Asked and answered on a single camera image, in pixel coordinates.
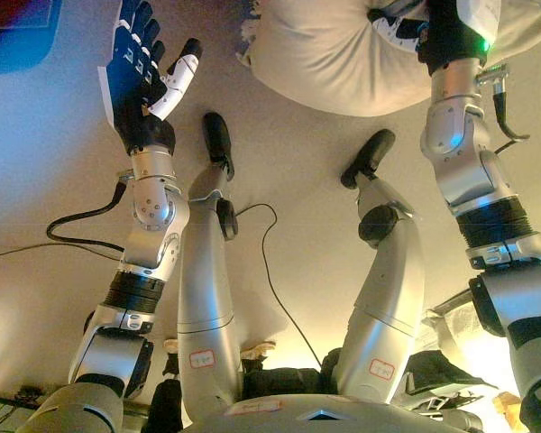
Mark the cream fringed pillow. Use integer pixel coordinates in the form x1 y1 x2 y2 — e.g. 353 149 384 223
236 0 541 118

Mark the thin black leg cable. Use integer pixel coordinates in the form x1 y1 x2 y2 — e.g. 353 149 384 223
233 203 324 369

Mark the silver right robot leg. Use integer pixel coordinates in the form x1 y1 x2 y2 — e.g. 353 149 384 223
333 173 427 405

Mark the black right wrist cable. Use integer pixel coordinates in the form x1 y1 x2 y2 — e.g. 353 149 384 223
475 62 531 155

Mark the black robot foot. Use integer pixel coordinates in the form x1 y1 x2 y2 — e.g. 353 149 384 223
202 112 236 182
340 128 397 190

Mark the black right robot foot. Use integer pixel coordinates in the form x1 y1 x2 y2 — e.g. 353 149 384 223
340 128 397 190

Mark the grey robot torso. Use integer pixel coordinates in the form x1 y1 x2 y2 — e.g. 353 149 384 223
179 394 483 433

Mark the black left robot foot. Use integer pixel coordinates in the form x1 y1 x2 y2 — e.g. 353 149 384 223
202 112 236 182

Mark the white crumpled cloth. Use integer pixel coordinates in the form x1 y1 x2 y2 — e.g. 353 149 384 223
421 292 489 362

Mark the thin floor cable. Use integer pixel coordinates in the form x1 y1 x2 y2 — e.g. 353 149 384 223
0 242 124 263

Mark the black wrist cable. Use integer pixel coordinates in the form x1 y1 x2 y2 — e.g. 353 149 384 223
46 169 134 263
475 62 531 155

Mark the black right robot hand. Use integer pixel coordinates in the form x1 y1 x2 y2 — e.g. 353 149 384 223
367 0 500 76

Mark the silver left robot leg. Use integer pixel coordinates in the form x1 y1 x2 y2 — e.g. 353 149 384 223
176 161 245 429

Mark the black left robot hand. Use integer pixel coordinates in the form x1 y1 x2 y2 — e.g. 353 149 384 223
97 0 204 157

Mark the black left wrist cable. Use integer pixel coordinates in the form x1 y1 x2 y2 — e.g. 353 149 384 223
46 169 134 263

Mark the silver robot leg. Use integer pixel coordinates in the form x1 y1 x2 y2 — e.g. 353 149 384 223
176 161 245 429
333 173 427 405

